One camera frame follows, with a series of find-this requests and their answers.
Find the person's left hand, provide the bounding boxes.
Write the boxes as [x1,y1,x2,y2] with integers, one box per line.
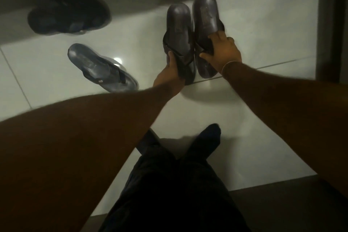
[153,51,186,96]

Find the person's right hand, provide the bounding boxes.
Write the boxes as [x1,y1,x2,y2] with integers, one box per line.
[199,31,243,76]

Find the dark brown leather sandal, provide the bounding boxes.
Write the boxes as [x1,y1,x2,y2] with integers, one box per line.
[192,0,226,79]
[163,3,197,86]

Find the person's right forearm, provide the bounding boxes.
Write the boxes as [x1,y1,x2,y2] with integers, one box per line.
[221,61,348,197]

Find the person's left forearm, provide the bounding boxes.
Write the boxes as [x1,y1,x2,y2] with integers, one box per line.
[0,81,186,232]

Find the thin white wrist thread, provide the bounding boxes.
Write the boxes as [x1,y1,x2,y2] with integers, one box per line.
[221,61,242,76]

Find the person's black trousers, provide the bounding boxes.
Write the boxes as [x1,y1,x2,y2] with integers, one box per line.
[98,123,252,232]

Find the grey strapped sandal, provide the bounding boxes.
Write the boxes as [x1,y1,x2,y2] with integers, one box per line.
[67,43,140,93]

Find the black strapped sandal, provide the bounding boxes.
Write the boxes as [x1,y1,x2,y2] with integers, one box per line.
[27,0,112,36]

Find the dark door frame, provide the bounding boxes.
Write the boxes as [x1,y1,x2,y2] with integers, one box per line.
[315,0,348,83]

